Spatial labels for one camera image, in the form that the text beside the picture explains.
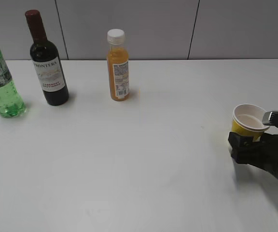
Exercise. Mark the dark red wine bottle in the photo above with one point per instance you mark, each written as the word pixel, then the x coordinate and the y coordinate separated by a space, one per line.
pixel 46 61

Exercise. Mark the yellow paper cup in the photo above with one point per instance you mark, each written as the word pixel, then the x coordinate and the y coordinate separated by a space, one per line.
pixel 247 120

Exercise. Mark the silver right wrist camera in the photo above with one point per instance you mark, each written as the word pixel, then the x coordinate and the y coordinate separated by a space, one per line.
pixel 266 118

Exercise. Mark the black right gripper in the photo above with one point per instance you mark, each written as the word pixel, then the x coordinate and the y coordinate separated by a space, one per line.
pixel 263 152

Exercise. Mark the orange juice bottle white cap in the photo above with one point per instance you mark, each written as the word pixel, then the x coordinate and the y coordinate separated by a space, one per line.
pixel 118 67

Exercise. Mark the green sprite bottle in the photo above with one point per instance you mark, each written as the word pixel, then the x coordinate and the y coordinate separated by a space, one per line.
pixel 11 103

